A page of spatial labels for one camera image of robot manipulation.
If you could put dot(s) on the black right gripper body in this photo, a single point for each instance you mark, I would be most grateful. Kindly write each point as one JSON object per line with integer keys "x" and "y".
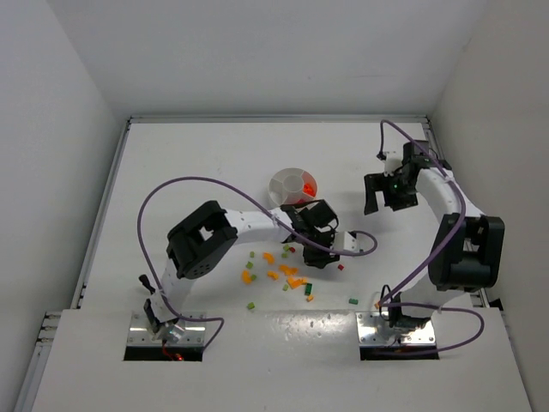
{"x": 379, "y": 189}

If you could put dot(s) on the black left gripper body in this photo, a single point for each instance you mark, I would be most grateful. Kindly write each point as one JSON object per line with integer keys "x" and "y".
{"x": 320, "y": 256}

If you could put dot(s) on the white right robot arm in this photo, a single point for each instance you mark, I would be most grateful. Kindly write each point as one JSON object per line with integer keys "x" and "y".
{"x": 402, "y": 305}

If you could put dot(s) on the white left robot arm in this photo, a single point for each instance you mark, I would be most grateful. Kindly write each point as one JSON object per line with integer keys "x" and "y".
{"x": 198, "y": 243}

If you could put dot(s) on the orange legos in container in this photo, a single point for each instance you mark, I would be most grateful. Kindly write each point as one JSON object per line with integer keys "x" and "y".
{"x": 308, "y": 189}

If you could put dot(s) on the yellow long lego brick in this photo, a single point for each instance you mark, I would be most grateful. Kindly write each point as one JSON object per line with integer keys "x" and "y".
{"x": 296, "y": 282}

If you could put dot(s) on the yellow curved lego piece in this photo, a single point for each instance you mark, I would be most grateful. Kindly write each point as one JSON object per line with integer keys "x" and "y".
{"x": 246, "y": 277}

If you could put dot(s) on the white divided round container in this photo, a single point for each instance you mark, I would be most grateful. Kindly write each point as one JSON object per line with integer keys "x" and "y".
{"x": 286, "y": 187}

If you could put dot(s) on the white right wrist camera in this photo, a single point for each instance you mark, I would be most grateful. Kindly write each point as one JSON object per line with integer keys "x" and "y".
{"x": 392, "y": 161}

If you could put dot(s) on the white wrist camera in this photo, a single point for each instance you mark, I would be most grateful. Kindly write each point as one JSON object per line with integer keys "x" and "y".
{"x": 392, "y": 161}
{"x": 346, "y": 244}

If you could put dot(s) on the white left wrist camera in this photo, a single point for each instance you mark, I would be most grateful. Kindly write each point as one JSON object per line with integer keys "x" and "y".
{"x": 346, "y": 244}

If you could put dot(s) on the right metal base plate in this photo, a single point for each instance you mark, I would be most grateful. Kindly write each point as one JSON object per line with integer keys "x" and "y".
{"x": 374, "y": 331}

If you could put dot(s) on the metal base plate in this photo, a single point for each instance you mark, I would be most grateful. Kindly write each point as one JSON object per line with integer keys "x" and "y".
{"x": 181, "y": 334}
{"x": 374, "y": 331}

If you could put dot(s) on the aluminium frame rail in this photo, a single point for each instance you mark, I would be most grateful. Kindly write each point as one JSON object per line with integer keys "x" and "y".
{"x": 452, "y": 270}

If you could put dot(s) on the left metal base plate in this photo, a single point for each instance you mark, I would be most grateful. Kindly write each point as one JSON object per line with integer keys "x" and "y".
{"x": 181, "y": 334}

